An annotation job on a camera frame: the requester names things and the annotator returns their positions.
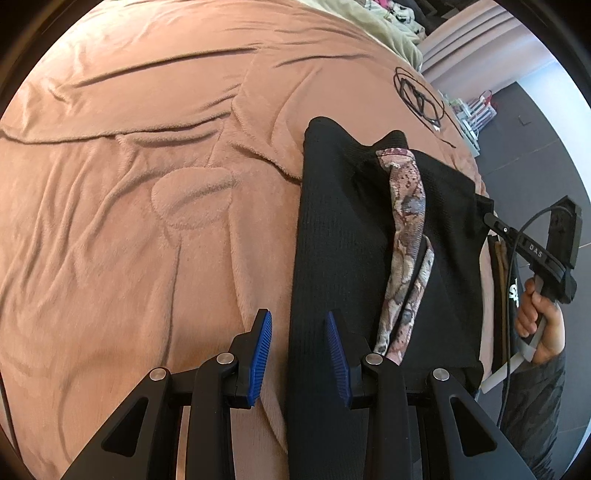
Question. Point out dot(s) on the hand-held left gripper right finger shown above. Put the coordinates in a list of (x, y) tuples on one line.
[(337, 362)]

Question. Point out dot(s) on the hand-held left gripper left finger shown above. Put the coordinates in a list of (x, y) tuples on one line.
[(261, 357)]

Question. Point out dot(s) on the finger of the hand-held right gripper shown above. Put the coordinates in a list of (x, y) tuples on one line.
[(498, 226)]

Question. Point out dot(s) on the black garment with floral trim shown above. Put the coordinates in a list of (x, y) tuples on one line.
[(332, 230)]

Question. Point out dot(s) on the person's right forearm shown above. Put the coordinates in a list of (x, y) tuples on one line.
[(535, 406)]

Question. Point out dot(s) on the person's right hand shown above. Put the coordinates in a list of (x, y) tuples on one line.
[(551, 332)]

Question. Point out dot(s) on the brown folded garment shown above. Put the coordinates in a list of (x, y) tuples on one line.
[(497, 258)]

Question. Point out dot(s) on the striped gift bag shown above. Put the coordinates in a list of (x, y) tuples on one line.
[(482, 106)]

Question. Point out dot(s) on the brown fleece blanket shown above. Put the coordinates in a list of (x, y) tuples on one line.
[(138, 230)]

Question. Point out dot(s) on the pink curtain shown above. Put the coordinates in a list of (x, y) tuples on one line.
[(485, 41)]

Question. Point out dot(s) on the white and black plush toy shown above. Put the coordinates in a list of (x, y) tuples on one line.
[(406, 18)]

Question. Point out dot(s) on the pink cloth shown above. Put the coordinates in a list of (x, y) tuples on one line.
[(378, 3)]

